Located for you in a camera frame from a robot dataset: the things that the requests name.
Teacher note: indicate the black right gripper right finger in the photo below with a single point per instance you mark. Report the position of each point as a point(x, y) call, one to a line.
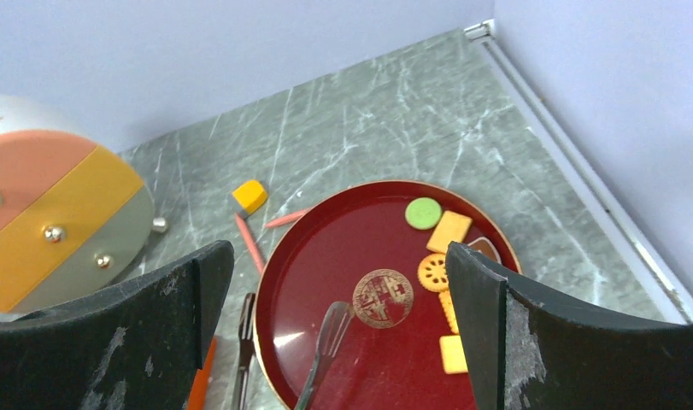
point(529, 346)

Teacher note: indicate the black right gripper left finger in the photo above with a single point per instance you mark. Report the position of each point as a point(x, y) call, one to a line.
point(137, 344)

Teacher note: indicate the orange tin lid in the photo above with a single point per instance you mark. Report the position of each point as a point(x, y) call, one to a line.
point(201, 381)

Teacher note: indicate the silver metal tongs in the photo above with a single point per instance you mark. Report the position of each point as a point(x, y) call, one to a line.
point(334, 326)

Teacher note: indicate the orange rectangular cookie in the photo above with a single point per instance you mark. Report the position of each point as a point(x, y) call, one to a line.
point(452, 354)

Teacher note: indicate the orange square cookie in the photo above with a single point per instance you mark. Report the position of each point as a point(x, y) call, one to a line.
point(449, 311)

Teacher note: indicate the chocolate heart cookie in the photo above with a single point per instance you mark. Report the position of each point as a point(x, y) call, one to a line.
point(487, 248)

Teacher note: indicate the orange flower cookie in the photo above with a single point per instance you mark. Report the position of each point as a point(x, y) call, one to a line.
point(431, 273)

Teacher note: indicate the yellow square cookie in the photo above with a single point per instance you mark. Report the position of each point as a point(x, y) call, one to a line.
point(452, 227)

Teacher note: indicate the white round drawer cabinet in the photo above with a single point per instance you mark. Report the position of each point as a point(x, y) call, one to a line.
point(73, 214)

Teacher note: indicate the pink chopstick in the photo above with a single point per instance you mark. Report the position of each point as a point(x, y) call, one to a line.
point(250, 243)
point(287, 219)

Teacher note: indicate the red round plate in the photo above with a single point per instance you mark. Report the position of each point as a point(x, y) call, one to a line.
point(357, 247)

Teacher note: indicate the yellow grey eraser block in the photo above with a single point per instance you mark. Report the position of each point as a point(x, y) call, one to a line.
point(249, 197)

